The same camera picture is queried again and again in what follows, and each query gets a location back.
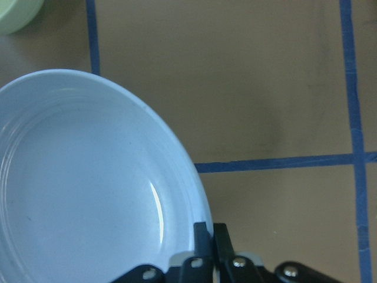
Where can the green bowl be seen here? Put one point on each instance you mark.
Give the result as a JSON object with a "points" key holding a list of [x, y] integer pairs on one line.
{"points": [[17, 14]]}

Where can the blue plate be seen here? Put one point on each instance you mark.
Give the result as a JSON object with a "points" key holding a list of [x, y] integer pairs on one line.
{"points": [[93, 182]]}

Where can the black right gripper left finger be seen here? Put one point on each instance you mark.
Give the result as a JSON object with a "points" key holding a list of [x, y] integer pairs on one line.
{"points": [[196, 267]]}

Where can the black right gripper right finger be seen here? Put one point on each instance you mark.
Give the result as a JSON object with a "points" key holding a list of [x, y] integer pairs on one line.
{"points": [[241, 267]]}

